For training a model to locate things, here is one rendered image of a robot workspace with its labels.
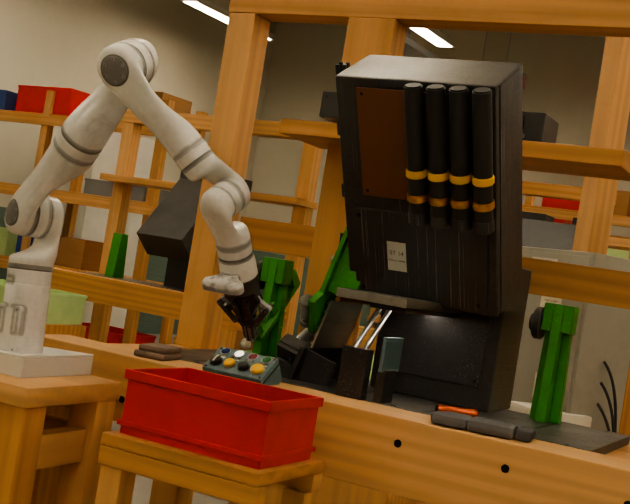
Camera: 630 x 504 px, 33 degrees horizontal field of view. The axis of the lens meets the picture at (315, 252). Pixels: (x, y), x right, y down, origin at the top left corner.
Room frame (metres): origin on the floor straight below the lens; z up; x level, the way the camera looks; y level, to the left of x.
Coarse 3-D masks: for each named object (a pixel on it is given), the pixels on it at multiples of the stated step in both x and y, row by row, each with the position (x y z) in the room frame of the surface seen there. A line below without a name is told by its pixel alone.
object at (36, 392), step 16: (0, 384) 2.03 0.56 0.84; (16, 384) 2.03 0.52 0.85; (32, 384) 2.06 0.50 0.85; (48, 384) 2.09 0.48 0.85; (64, 384) 2.12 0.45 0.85; (80, 384) 2.16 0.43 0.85; (96, 384) 2.21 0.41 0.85; (112, 384) 2.26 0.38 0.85; (0, 400) 2.03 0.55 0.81; (16, 400) 2.01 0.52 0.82; (32, 400) 2.02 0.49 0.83; (48, 400) 2.07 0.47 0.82; (64, 400) 2.11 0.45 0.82; (80, 400) 2.16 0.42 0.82; (96, 400) 2.22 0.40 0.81
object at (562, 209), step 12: (624, 192) 9.08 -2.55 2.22; (528, 204) 9.87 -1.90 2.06; (552, 204) 9.36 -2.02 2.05; (564, 204) 9.31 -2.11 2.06; (576, 204) 9.26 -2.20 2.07; (624, 204) 9.07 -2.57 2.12; (552, 216) 9.26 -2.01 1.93; (564, 216) 9.21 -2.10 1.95; (576, 216) 9.16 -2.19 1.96; (624, 216) 9.00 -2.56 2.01; (612, 252) 9.07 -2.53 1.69; (624, 252) 9.02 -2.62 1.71
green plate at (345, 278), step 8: (344, 232) 2.40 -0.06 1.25; (344, 240) 2.40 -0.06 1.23; (344, 248) 2.41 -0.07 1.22; (336, 256) 2.41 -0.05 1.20; (344, 256) 2.41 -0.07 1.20; (336, 264) 2.41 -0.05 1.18; (344, 264) 2.41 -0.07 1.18; (328, 272) 2.41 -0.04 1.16; (336, 272) 2.42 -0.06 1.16; (344, 272) 2.41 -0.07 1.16; (352, 272) 2.40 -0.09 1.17; (328, 280) 2.41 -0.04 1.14; (336, 280) 2.42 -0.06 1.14; (344, 280) 2.41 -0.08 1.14; (352, 280) 2.40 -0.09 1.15; (320, 288) 2.42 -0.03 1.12; (328, 288) 2.42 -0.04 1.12; (336, 288) 2.42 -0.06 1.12; (352, 288) 2.40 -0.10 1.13; (328, 296) 2.45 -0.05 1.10; (336, 296) 2.48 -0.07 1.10
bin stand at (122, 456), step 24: (120, 456) 1.94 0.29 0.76; (144, 456) 1.92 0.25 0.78; (168, 456) 1.89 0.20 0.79; (192, 456) 1.87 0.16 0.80; (120, 480) 1.94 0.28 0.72; (168, 480) 1.89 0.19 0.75; (192, 480) 1.86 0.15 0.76; (216, 480) 1.84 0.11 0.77; (240, 480) 1.82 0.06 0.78; (264, 480) 1.83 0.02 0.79; (288, 480) 2.03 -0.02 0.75; (312, 480) 2.00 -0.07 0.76
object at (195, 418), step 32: (128, 384) 1.97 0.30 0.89; (160, 384) 1.94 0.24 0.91; (192, 384) 1.91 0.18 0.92; (224, 384) 2.11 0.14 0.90; (256, 384) 2.08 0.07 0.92; (128, 416) 1.97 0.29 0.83; (160, 416) 1.94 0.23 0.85; (192, 416) 1.91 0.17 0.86; (224, 416) 1.88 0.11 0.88; (256, 416) 1.85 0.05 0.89; (288, 416) 1.91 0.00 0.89; (192, 448) 1.90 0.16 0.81; (224, 448) 1.87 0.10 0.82; (256, 448) 1.84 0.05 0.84; (288, 448) 1.93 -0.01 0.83
